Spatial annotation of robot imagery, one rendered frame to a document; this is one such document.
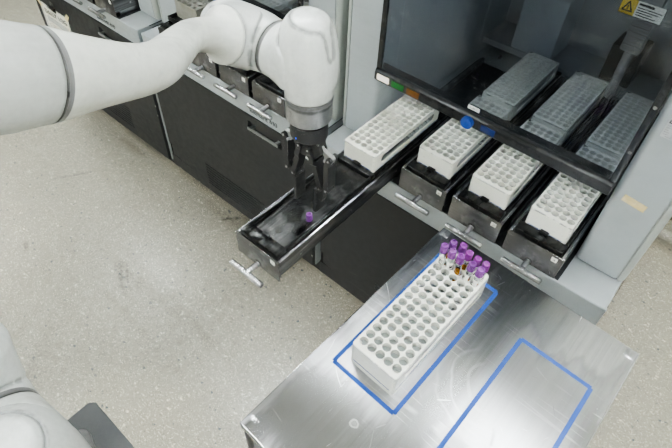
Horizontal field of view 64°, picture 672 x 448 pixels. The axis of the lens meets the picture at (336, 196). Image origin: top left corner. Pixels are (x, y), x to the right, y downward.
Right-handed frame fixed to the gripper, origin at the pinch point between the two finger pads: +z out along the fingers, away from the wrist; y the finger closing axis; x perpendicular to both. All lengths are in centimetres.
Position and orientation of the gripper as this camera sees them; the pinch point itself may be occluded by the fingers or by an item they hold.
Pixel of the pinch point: (309, 191)
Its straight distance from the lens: 116.6
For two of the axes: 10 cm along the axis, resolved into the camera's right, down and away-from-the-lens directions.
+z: -0.3, 6.9, 7.3
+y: -7.6, -4.9, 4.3
